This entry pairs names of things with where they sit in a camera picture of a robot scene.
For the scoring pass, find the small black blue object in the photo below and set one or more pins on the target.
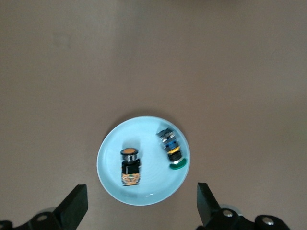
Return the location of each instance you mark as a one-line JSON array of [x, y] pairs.
[[171, 146]]

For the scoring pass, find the light blue round plate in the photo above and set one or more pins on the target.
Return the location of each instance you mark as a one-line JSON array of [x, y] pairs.
[[148, 182]]

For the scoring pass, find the orange push button switch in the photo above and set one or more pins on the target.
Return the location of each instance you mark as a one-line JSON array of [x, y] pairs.
[[129, 170]]

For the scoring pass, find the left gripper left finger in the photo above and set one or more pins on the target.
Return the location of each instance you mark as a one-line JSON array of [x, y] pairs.
[[72, 208]]

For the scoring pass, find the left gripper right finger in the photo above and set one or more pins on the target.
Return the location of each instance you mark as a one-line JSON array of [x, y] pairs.
[[208, 206]]

